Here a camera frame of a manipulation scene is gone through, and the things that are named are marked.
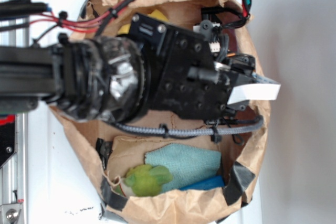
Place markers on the green plush toy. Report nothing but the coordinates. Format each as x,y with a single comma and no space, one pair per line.
142,181

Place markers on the blue block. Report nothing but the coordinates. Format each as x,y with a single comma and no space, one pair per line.
206,184

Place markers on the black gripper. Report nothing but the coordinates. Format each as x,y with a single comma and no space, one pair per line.
182,74

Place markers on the yellow sponge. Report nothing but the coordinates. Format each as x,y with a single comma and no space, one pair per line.
154,14

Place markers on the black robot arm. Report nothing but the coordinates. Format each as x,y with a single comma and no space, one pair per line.
91,79

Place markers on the aluminium frame rail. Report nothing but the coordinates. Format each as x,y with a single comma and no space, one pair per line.
14,176

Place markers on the brown paper bag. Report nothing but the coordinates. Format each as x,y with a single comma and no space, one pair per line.
105,153

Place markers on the light blue cloth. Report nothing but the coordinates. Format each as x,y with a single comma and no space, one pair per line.
187,164

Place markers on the black metal bracket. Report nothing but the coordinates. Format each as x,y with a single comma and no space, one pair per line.
8,138

